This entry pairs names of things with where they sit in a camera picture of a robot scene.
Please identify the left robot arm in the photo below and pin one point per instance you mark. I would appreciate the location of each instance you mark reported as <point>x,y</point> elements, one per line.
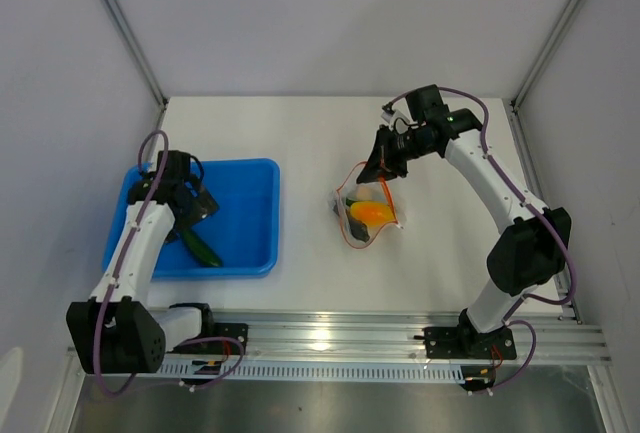
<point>113,332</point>

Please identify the left aluminium frame post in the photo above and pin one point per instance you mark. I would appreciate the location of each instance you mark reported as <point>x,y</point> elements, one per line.
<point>123,28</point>

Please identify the yellow orange mango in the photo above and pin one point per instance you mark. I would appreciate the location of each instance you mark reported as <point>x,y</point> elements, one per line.
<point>373,214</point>

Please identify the dark green cucumber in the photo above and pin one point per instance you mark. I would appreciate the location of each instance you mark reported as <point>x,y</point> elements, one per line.
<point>199,249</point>

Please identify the grey toy fish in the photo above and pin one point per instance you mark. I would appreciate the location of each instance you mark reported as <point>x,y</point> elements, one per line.
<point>356,228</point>

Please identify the clear zip bag orange zipper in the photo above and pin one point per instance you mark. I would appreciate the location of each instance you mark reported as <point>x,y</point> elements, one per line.
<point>378,191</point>

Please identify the aluminium frame post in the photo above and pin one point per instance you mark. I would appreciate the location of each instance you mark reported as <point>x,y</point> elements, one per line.
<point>555,36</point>
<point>123,28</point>

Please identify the white slotted cable duct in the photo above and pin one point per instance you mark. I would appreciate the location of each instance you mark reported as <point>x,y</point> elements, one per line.
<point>316,371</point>

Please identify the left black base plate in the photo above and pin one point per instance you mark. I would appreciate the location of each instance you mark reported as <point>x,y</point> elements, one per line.
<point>237,331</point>

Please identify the right aluminium frame post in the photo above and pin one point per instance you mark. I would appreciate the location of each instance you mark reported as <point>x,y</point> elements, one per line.
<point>555,36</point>

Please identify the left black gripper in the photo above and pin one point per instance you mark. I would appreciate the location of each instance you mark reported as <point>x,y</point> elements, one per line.
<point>202,204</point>

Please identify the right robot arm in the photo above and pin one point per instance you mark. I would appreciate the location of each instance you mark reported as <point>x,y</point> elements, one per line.
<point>533,239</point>

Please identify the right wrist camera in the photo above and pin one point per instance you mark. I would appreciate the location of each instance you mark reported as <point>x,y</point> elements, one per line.
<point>395,119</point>

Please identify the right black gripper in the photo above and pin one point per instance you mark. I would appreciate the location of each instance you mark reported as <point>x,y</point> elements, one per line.
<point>382,163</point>

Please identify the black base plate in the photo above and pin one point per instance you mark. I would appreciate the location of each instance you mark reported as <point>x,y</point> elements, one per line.
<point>237,331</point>
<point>464,343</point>

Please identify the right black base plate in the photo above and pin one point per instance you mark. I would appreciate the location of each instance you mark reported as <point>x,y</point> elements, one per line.
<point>464,343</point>

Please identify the aluminium mounting rail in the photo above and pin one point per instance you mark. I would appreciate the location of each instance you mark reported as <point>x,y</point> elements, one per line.
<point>289,336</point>

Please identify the blue plastic bin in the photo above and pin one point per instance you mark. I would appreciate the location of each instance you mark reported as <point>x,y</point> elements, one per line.
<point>244,232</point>

